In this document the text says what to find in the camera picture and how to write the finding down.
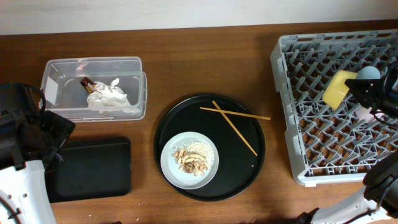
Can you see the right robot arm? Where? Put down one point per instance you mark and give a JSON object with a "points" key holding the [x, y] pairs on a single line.
{"points": [[377, 200]]}

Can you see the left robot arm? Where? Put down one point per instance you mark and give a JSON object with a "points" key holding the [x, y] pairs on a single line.
{"points": [[31, 136]]}

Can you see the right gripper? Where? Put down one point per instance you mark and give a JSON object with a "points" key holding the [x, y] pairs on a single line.
{"points": [[375, 94]]}

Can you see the yellow bowl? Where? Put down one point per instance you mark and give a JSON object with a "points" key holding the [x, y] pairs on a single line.
{"points": [[337, 90]]}

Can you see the clear plastic bin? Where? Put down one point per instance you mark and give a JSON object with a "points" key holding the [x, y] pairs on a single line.
{"points": [[66, 96]]}

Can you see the wooden chopstick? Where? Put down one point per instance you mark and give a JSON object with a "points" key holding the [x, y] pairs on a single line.
{"points": [[235, 129], [236, 113]]}

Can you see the light blue cup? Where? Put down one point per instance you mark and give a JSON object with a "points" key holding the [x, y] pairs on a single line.
{"points": [[368, 72]]}

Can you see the black rectangular tray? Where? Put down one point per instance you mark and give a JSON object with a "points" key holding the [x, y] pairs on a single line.
{"points": [[90, 168]]}

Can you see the gold snack wrapper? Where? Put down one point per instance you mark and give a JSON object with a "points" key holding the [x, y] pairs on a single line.
{"points": [[88, 85]]}

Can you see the grey dishwasher rack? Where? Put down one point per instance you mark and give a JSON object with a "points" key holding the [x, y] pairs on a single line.
{"points": [[328, 145]]}

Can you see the pink cup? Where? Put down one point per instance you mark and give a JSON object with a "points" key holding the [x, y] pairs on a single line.
{"points": [[365, 114]]}

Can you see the grey plate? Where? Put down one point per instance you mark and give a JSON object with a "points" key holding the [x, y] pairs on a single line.
{"points": [[170, 169]]}

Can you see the white napkin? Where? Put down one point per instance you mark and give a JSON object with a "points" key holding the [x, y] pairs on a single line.
{"points": [[110, 98]]}

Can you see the food scraps and rice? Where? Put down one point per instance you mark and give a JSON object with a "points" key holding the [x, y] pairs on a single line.
{"points": [[195, 157]]}

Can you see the round black serving tray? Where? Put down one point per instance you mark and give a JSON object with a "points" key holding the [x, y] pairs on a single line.
{"points": [[238, 166]]}

